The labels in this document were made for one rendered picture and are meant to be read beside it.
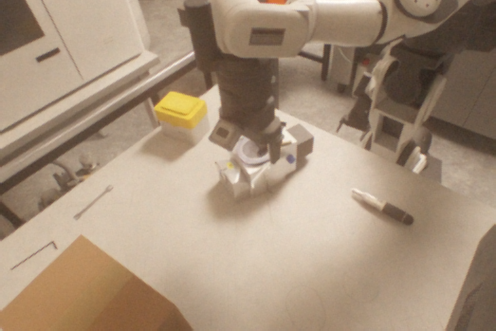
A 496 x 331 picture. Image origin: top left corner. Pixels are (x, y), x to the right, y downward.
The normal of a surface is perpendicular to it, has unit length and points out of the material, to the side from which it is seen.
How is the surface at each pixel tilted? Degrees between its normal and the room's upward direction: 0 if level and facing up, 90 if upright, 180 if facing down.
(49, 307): 0
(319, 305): 0
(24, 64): 90
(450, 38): 93
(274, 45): 90
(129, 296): 0
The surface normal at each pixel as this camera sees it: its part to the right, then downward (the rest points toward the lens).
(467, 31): -0.27, 0.74
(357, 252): -0.07, -0.69
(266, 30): 0.28, 0.68
